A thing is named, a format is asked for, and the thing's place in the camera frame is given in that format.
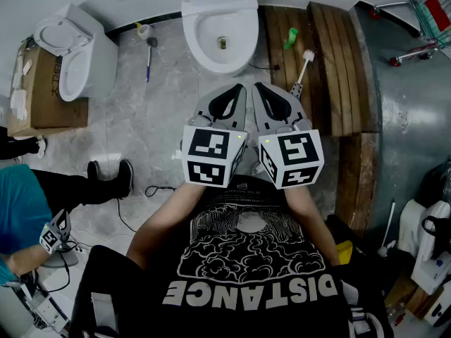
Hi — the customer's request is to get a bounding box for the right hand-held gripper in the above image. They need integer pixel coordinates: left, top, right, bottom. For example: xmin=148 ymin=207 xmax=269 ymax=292
xmin=252 ymin=82 xmax=325 ymax=190

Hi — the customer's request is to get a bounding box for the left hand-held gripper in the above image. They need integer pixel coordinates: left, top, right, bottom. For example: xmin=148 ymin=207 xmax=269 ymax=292
xmin=180 ymin=83 xmax=249 ymax=189

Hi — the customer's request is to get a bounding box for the person's right forearm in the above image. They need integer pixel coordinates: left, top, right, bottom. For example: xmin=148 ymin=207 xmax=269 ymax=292
xmin=283 ymin=184 xmax=342 ymax=266

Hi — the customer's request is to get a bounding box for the person's left forearm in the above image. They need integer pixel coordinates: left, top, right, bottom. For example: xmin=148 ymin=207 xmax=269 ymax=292
xmin=125 ymin=181 xmax=212 ymax=271

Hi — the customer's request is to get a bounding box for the white toilet brush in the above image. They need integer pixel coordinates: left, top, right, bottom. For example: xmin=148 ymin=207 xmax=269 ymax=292
xmin=289 ymin=49 xmax=316 ymax=100

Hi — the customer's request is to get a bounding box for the white toilet with black panel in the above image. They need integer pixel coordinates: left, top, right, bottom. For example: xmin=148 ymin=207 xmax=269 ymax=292
xmin=180 ymin=0 xmax=261 ymax=77

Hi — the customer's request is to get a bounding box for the compact white toilet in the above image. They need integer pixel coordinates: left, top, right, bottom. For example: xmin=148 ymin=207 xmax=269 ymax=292
xmin=33 ymin=2 xmax=119 ymax=103

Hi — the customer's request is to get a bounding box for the green plastic object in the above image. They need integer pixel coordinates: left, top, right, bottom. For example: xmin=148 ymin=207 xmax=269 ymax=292
xmin=283 ymin=27 xmax=299 ymax=51

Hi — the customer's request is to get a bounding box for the wooden plank platform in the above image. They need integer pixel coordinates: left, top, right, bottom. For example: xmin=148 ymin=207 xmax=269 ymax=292
xmin=262 ymin=1 xmax=381 ymax=239

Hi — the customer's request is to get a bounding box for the yellow box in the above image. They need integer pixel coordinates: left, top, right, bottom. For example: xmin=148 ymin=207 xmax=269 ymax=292
xmin=334 ymin=239 xmax=354 ymax=266

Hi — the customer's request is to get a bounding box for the metal shopping cart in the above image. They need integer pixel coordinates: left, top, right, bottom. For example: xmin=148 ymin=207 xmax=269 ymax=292
xmin=369 ymin=0 xmax=451 ymax=66

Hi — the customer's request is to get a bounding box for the white plastic bag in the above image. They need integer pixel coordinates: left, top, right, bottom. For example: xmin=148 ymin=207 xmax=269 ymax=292
xmin=400 ymin=199 xmax=429 ymax=256

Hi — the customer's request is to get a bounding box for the black garbage bag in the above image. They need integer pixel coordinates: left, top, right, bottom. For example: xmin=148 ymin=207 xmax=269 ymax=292
xmin=421 ymin=162 xmax=451 ymax=207

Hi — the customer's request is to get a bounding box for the brown cardboard box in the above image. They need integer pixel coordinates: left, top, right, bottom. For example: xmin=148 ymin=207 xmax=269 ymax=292
xmin=6 ymin=42 xmax=89 ymax=137

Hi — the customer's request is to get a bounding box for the person's black printed T-shirt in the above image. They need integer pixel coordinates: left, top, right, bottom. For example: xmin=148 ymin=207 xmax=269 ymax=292
xmin=68 ymin=176 xmax=394 ymax=338

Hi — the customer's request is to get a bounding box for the red cart panel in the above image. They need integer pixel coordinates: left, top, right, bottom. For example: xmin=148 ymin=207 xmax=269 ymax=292
xmin=424 ymin=0 xmax=451 ymax=33

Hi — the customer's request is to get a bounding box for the white plastic casing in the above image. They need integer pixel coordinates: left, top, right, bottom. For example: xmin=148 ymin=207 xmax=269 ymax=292
xmin=410 ymin=201 xmax=451 ymax=295

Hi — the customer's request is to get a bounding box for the white power strip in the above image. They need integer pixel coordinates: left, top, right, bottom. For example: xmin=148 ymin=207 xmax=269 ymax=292
xmin=20 ymin=283 xmax=70 ymax=334

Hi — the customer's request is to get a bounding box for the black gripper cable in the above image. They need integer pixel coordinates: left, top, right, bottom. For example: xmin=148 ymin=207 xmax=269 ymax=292
xmin=144 ymin=184 xmax=177 ymax=199

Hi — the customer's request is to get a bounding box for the white long-handled brush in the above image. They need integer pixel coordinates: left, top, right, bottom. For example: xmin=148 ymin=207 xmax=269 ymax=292
xmin=376 ymin=199 xmax=397 ymax=258

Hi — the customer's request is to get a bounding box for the black strap loop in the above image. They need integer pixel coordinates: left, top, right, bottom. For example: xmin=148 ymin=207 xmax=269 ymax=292
xmin=421 ymin=215 xmax=451 ymax=260

